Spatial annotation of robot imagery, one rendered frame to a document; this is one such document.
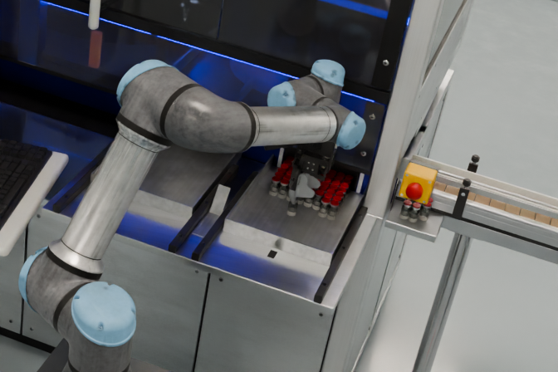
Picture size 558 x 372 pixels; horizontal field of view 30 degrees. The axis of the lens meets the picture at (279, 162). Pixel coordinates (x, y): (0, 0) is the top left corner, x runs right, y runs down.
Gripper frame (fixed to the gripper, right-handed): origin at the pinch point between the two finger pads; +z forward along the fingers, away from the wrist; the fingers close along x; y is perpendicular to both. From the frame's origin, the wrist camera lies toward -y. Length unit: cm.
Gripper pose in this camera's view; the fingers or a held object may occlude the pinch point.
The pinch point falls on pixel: (292, 195)
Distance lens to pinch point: 247.5
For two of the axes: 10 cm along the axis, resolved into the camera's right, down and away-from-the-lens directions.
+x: 3.2, -4.4, 8.4
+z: -1.7, 8.5, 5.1
